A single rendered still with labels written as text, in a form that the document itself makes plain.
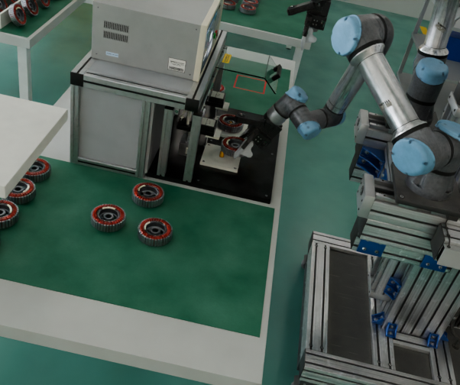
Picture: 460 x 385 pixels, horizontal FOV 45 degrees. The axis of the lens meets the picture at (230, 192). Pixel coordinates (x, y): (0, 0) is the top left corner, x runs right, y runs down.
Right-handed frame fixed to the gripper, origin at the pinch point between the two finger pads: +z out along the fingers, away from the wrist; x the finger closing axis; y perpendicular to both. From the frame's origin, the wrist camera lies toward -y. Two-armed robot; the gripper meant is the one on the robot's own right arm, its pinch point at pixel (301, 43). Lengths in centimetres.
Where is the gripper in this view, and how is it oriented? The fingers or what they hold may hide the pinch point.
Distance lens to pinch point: 244.7
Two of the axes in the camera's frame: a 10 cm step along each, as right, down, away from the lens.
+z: -1.7, 7.9, 5.9
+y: 9.7, 2.4, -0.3
